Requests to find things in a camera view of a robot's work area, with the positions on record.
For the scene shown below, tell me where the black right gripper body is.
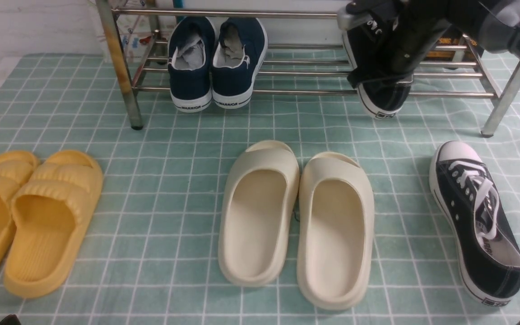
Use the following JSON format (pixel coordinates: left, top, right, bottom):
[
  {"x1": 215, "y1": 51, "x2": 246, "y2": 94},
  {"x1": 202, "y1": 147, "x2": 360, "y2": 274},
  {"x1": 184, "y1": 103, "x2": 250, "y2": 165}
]
[{"x1": 347, "y1": 0, "x2": 450, "y2": 88}]

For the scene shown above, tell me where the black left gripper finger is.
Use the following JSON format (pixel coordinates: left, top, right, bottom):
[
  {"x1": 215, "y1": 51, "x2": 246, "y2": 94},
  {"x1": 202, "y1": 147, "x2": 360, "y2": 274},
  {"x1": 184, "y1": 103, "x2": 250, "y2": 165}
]
[{"x1": 0, "y1": 314, "x2": 21, "y2": 325}]

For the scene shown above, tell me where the black canvas sneaker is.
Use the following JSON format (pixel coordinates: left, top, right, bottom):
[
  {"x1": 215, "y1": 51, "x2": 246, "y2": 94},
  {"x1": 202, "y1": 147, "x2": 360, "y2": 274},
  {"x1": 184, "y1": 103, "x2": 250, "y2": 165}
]
[
  {"x1": 429, "y1": 141, "x2": 520, "y2": 307},
  {"x1": 341, "y1": 19, "x2": 413, "y2": 120}
]

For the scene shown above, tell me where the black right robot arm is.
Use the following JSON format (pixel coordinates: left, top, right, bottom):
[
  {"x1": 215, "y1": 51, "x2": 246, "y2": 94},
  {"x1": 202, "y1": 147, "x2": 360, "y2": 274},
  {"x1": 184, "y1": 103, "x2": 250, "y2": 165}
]
[{"x1": 336, "y1": 0, "x2": 520, "y2": 119}]

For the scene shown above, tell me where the stainless steel shoe rack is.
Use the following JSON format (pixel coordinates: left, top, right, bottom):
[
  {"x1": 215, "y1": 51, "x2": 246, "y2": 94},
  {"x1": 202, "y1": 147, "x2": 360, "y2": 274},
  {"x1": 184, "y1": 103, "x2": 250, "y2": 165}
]
[{"x1": 96, "y1": 0, "x2": 520, "y2": 138}]

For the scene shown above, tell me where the patterned bag behind rack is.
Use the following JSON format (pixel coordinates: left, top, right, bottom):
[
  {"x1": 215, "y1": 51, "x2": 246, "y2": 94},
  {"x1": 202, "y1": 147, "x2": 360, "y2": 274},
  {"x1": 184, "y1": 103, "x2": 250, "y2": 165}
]
[{"x1": 87, "y1": 0, "x2": 183, "y2": 62}]

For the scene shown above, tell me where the dark image processing book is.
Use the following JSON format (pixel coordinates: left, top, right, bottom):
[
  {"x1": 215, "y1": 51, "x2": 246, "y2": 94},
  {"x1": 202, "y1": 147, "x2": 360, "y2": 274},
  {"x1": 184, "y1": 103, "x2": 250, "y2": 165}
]
[{"x1": 425, "y1": 27, "x2": 484, "y2": 62}]

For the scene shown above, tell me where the right yellow rubber slipper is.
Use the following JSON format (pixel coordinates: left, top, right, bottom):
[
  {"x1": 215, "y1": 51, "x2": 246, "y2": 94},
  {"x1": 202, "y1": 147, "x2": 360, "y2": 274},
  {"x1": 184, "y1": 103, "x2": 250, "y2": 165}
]
[{"x1": 4, "y1": 150, "x2": 103, "y2": 299}]

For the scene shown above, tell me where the right navy blue sneaker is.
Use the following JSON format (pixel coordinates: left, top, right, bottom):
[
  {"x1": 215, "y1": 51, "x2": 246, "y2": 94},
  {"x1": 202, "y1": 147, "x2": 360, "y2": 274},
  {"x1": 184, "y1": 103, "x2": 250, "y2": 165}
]
[{"x1": 211, "y1": 17, "x2": 268, "y2": 109}]

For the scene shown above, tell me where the navy blue sneaker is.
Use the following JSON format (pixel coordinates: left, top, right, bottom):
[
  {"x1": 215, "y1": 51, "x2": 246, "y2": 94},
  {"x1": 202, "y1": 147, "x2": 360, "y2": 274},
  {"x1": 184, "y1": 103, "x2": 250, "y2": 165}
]
[
  {"x1": 167, "y1": 16, "x2": 215, "y2": 113},
  {"x1": 211, "y1": 17, "x2": 268, "y2": 109}
]

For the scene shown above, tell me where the right cream rubber slipper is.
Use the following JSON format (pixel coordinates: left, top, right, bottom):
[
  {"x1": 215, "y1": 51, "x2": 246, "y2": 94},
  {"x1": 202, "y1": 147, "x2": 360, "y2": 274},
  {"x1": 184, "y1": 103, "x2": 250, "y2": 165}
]
[{"x1": 297, "y1": 152, "x2": 375, "y2": 310}]

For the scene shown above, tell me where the cream rubber slipper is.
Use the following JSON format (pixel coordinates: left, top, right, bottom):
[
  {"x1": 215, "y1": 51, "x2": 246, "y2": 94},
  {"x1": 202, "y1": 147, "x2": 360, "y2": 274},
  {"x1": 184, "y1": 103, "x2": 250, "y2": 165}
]
[
  {"x1": 297, "y1": 152, "x2": 375, "y2": 310},
  {"x1": 218, "y1": 140, "x2": 301, "y2": 287}
]

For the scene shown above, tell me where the green checkered floor cloth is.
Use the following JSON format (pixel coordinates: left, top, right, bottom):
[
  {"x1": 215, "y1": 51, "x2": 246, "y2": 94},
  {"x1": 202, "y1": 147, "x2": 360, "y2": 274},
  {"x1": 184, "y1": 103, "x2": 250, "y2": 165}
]
[{"x1": 0, "y1": 54, "x2": 520, "y2": 325}]

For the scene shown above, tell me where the left navy blue sneaker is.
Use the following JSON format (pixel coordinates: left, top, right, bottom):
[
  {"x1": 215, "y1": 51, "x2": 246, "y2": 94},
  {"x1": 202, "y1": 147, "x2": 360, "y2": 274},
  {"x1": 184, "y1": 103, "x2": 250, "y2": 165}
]
[{"x1": 167, "y1": 16, "x2": 215, "y2": 113}]

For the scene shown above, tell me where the left cream rubber slipper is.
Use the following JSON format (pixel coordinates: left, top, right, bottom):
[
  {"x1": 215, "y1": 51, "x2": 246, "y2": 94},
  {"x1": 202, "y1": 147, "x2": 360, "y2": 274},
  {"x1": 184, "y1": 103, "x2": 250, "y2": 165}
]
[{"x1": 218, "y1": 140, "x2": 301, "y2": 287}]

